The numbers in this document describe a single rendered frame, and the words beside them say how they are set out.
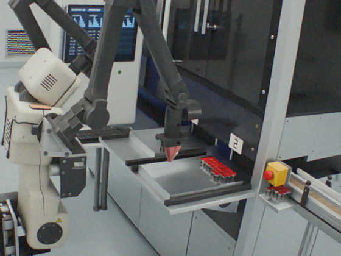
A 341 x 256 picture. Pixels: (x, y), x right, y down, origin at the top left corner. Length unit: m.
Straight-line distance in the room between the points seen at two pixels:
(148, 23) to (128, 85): 1.13
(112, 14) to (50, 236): 0.87
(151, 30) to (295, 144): 0.80
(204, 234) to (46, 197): 0.89
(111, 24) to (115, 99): 1.19
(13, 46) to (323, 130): 5.62
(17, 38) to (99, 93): 5.59
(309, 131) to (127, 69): 1.07
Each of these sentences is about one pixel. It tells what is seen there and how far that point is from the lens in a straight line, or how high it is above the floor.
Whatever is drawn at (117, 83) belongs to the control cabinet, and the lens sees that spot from 2.45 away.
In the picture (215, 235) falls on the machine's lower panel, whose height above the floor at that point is 0.54.
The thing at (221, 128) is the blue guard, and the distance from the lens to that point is 1.97.
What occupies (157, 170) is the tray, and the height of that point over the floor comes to 0.88.
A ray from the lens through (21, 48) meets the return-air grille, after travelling 6.96.
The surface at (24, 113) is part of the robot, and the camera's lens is 1.43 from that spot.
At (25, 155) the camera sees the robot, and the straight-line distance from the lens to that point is 1.56.
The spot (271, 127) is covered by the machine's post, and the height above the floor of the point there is 1.17.
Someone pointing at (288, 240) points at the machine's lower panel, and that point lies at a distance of 2.18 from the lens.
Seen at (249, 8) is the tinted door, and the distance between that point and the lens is 1.81.
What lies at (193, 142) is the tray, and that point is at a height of 0.88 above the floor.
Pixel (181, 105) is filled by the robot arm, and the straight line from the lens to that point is 1.52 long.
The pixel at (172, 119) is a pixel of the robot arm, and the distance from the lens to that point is 1.55.
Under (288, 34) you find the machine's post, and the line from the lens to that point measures 1.63.
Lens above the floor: 1.71
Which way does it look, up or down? 21 degrees down
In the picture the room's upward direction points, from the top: 7 degrees clockwise
